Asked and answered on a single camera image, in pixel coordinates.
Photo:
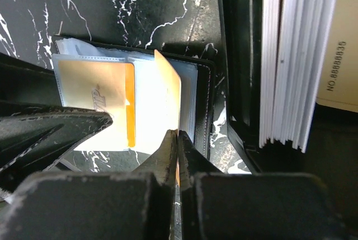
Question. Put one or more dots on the white card stack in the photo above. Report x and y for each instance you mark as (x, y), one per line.
(308, 58)

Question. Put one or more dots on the black card holder wallet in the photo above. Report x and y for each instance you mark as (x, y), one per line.
(204, 88)

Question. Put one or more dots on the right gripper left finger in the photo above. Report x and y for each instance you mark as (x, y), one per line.
(160, 172)

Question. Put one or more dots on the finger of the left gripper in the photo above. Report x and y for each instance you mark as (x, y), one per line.
(36, 138)
(23, 83)

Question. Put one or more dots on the orange credit card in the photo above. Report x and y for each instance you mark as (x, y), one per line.
(167, 101)
(130, 103)

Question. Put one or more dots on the brown credit card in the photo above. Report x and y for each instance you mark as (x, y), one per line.
(94, 85)

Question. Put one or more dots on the black card box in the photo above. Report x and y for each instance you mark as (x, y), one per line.
(332, 144)

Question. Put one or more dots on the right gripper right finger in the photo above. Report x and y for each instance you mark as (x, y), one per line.
(199, 192)

